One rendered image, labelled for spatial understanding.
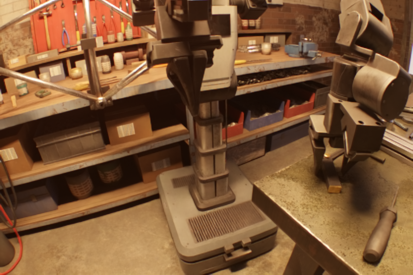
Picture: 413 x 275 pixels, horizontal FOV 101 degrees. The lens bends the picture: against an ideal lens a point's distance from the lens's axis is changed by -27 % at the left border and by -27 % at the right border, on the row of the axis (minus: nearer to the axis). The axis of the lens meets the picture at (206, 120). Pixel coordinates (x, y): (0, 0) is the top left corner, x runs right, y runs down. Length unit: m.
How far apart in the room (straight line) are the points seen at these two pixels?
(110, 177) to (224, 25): 1.21
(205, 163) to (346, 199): 0.76
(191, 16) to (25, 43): 1.86
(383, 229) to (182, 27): 0.38
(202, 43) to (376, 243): 0.35
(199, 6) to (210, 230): 0.99
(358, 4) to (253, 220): 1.01
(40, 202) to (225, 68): 1.37
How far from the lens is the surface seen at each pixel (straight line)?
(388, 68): 0.32
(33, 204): 1.69
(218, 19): 0.86
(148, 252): 1.40
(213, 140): 1.03
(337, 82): 0.36
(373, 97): 0.30
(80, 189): 1.62
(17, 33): 2.07
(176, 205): 1.24
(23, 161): 1.47
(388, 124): 0.69
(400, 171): 0.54
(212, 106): 0.97
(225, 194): 1.22
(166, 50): 0.30
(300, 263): 0.61
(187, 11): 0.25
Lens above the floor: 1.14
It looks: 25 degrees down
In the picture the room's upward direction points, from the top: 3 degrees counter-clockwise
